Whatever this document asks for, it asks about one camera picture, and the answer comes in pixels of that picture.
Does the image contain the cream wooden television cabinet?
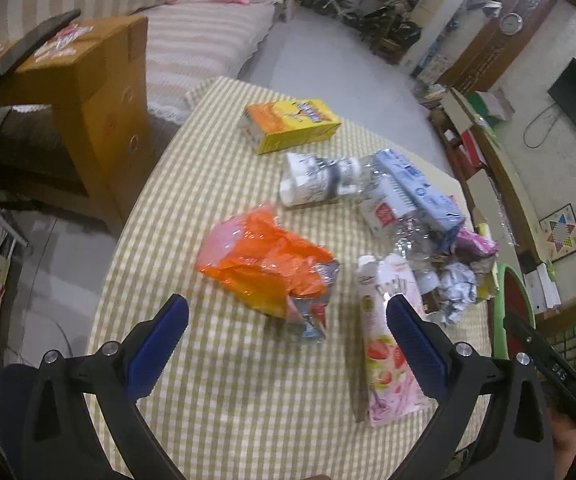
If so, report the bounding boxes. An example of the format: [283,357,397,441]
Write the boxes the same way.
[430,87,563,313]

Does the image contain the dark stroller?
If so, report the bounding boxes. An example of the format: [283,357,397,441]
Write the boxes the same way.
[358,0,421,57]

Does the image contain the red white snack packet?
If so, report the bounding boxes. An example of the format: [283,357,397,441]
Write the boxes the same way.
[34,23,95,62]

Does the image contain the orange plastic bag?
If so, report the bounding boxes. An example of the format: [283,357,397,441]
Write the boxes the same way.
[195,203,341,346]

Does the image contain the pink strawberry snack box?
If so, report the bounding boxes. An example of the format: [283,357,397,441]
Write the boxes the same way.
[355,252,432,428]

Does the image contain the red folders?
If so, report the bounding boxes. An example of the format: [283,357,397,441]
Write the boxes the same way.
[460,130,484,167]

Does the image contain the black tablet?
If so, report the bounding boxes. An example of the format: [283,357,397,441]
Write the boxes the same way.
[0,8,83,93]

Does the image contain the crumpled silver foil wrapper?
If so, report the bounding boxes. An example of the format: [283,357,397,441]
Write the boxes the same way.
[425,262,479,327]

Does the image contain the framed star checkers board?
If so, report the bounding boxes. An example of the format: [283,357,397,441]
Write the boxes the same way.
[538,203,576,263]

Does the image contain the beige striped sofa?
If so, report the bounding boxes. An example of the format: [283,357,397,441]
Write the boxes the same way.
[0,0,289,126]

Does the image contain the brown cardboard box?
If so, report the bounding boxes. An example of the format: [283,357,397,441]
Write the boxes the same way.
[0,15,151,235]

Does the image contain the person's right hand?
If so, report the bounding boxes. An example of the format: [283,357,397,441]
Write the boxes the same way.
[549,410,576,480]

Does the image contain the white carton red label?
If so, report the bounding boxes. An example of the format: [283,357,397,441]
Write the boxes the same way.
[358,180,416,237]

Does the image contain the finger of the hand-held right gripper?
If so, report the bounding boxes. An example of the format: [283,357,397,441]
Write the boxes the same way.
[504,310,576,413]

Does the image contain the small bicycle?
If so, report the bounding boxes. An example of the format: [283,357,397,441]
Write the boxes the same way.
[299,0,365,19]

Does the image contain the red bin with green rim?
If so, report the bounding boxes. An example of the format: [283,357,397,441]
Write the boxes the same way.
[488,259,538,361]

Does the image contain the blue toothpaste box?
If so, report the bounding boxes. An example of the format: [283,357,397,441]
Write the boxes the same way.
[373,149,466,252]

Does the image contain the clear plastic bottle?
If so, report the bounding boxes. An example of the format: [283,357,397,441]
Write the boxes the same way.
[355,157,449,292]

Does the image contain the purple crumpled wrapper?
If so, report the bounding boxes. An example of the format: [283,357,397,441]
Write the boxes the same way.
[454,227,498,274]

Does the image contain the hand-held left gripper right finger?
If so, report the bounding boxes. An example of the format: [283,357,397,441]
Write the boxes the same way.
[385,294,556,480]

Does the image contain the round wall clock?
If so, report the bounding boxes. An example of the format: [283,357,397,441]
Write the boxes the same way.
[498,11,525,36]

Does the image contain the green white box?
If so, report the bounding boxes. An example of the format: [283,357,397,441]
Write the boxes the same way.
[468,88,516,124]

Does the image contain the yellow orange snack box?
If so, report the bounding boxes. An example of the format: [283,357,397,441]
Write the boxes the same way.
[240,99,341,155]

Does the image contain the yellow wrapper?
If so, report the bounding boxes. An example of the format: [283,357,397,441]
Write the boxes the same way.
[476,260,499,302]

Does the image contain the white standing air conditioner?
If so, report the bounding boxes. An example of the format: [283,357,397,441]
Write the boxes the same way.
[400,0,471,77]

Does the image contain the beige checkered tablecloth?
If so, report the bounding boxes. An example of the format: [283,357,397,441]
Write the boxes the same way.
[85,76,501,480]

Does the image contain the black hanging cable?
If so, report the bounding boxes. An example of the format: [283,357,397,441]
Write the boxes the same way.
[524,102,559,150]

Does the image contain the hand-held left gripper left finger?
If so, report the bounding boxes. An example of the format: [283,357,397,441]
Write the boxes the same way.
[20,294,191,480]

